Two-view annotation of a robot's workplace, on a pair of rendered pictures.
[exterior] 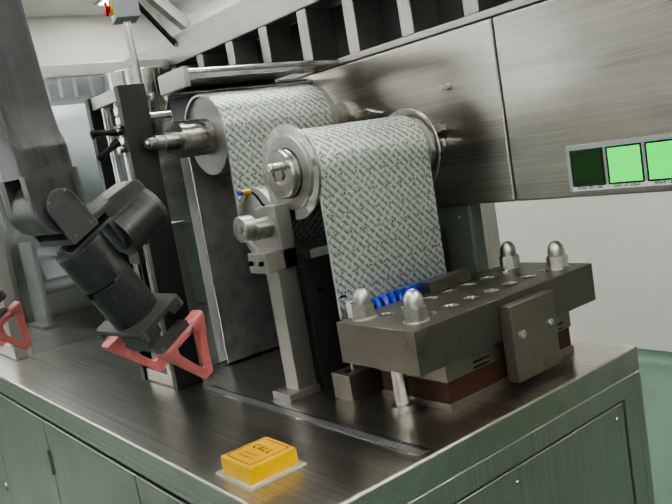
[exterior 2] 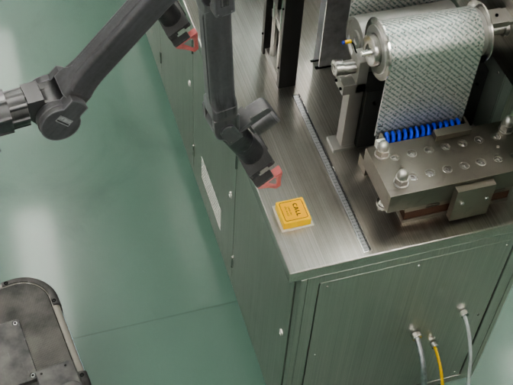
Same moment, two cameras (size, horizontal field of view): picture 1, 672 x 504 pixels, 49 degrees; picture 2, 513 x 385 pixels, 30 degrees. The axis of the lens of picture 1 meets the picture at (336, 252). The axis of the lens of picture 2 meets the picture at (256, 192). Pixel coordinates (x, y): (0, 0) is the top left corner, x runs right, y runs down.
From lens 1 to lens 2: 1.56 m
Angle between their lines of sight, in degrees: 45
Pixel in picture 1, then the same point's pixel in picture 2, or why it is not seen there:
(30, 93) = (226, 88)
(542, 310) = (483, 192)
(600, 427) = (491, 247)
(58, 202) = (227, 131)
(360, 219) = (409, 90)
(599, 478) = (478, 266)
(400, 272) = (427, 114)
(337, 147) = (410, 53)
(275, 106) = not seen: outside the picture
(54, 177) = (227, 121)
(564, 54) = not seen: outside the picture
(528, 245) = not seen: outside the picture
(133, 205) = (263, 120)
